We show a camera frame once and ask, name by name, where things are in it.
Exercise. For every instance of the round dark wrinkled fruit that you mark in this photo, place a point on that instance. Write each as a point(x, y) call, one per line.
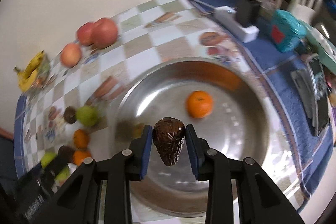
point(70, 115)

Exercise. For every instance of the clear plastic fruit container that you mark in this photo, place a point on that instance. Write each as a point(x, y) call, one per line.
point(42, 77)

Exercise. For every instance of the small tan round fruit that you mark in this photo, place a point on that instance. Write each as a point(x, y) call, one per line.
point(137, 130)

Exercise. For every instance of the lower yellow banana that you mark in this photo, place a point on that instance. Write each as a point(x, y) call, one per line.
point(24, 83)

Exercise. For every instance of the right red apple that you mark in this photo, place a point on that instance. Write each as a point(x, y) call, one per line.
point(104, 33)

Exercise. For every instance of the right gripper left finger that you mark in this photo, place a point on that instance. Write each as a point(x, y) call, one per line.
point(77, 201)

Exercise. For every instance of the large dark wrinkled fruit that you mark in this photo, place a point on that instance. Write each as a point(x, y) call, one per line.
point(67, 153)

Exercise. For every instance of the dark wrinkled date fruit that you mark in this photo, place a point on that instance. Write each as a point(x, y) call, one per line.
point(168, 138)

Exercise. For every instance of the black box device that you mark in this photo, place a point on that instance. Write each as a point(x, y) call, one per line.
point(247, 12)

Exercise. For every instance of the left pale red apple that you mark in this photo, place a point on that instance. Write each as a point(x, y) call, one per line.
point(70, 55)

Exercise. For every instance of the round green apple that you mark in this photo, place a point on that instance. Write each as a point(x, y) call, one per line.
point(47, 158)

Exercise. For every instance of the small brown round fruit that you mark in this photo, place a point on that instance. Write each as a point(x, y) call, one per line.
point(124, 131)

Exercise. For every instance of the middle red apple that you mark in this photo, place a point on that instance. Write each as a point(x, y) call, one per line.
point(84, 34)

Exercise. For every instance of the orange tangerine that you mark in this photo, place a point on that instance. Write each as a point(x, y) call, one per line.
point(199, 104)
point(81, 139)
point(79, 156)

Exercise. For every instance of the green pear-shaped fruit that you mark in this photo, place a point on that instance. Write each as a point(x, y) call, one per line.
point(87, 115)

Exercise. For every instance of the silver metal plate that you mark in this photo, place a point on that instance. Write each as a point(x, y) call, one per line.
point(238, 126)

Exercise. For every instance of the white rectangular device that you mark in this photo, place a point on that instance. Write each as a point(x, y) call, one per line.
point(227, 17)

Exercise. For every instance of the teal plastic toy box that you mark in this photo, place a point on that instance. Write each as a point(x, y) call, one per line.
point(285, 31)

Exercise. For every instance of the yellow banana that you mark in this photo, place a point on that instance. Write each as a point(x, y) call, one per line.
point(24, 83)
point(34, 63)

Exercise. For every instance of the checkered patterned tablecloth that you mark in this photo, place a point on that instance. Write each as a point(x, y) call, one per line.
point(309, 154)

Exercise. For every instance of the upper yellow banana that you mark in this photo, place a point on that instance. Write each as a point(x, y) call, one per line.
point(34, 63)

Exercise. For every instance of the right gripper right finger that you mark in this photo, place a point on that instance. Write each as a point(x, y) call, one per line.
point(260, 199)

